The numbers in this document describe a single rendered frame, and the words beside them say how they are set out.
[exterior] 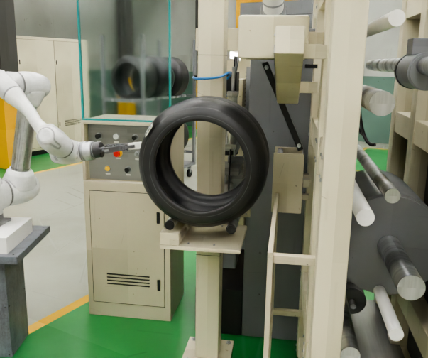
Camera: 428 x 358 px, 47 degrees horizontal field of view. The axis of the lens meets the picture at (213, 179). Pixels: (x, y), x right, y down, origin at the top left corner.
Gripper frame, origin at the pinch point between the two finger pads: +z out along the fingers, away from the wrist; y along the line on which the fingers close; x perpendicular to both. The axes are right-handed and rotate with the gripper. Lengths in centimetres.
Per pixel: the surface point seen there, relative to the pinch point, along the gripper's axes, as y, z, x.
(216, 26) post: 27, 40, -49
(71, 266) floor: 136, -116, 108
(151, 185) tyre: -12.0, 8.3, 16.5
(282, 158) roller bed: 20, 65, 16
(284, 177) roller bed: 20, 65, 26
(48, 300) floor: 78, -106, 110
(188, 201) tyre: 14.1, 17.5, 32.0
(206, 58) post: 27, 34, -35
